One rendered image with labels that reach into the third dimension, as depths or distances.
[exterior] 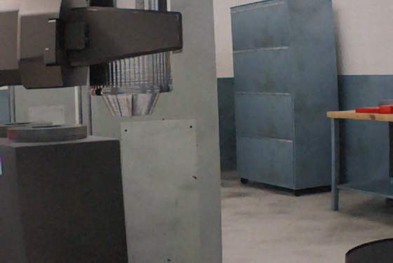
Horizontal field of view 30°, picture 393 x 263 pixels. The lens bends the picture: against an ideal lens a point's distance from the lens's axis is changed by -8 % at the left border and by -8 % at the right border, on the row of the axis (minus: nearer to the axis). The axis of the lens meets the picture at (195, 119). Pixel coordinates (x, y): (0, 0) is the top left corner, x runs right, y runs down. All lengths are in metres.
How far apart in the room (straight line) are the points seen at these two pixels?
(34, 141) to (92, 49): 0.37
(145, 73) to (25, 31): 0.08
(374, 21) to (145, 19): 7.12
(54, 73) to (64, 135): 0.38
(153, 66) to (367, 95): 7.25
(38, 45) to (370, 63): 7.24
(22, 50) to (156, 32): 0.07
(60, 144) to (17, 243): 0.11
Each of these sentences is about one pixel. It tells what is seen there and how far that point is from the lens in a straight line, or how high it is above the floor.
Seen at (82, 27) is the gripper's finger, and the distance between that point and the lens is 0.41.
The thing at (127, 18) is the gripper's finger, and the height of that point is 1.24.
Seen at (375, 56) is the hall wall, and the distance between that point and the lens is 7.52.
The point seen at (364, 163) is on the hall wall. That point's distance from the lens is 7.77.
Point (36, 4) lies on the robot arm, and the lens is 0.40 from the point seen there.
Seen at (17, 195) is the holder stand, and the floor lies 1.10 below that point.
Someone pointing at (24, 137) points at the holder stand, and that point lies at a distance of 0.77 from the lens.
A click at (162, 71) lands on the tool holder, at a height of 1.21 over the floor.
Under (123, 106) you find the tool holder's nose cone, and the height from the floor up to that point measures 1.20.
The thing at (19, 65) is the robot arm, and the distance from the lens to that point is 0.39.
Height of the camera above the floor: 1.21
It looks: 3 degrees down
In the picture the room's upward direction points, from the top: 2 degrees counter-clockwise
